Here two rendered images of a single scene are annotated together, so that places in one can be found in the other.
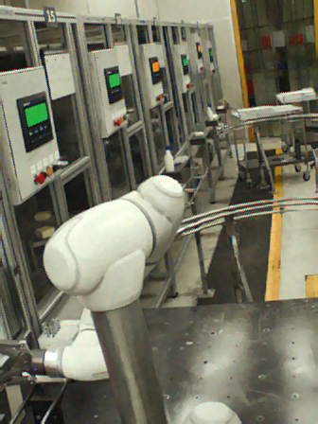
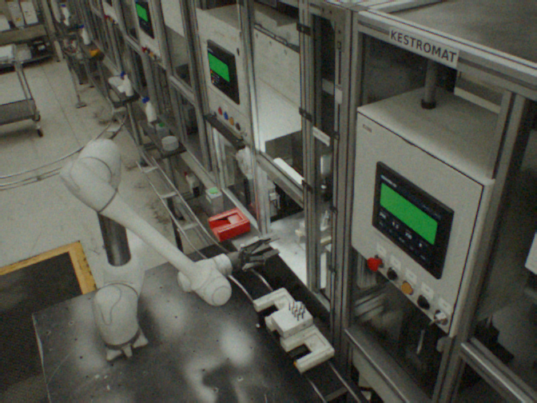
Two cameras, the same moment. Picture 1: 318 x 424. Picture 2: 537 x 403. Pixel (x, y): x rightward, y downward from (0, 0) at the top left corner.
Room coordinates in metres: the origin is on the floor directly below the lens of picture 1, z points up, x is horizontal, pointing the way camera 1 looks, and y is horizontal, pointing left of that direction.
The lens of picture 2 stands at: (2.64, -0.45, 2.36)
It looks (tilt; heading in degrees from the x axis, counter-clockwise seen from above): 36 degrees down; 140
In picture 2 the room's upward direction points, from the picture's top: 5 degrees counter-clockwise
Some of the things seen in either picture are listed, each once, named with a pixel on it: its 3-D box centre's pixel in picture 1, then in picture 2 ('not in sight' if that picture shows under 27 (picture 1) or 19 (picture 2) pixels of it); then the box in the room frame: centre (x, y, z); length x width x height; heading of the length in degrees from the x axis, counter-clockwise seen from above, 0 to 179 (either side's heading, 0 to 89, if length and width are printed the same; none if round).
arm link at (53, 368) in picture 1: (58, 362); (222, 265); (1.39, 0.35, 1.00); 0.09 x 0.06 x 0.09; 165
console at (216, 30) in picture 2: not in sight; (248, 69); (1.08, 0.82, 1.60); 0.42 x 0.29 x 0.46; 166
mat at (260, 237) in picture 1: (256, 203); not in sight; (5.87, -1.01, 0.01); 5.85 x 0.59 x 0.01; 166
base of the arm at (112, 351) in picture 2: not in sight; (122, 337); (1.15, -0.05, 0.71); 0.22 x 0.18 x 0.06; 166
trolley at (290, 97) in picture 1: (300, 122); not in sight; (7.86, -2.16, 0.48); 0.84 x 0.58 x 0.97; 174
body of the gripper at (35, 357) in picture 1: (34, 362); (238, 259); (1.41, 0.42, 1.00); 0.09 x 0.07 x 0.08; 75
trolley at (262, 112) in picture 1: (271, 142); not in sight; (6.73, -1.45, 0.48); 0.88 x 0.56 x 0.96; 94
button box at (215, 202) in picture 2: not in sight; (216, 201); (0.98, 0.64, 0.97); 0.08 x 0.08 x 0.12; 76
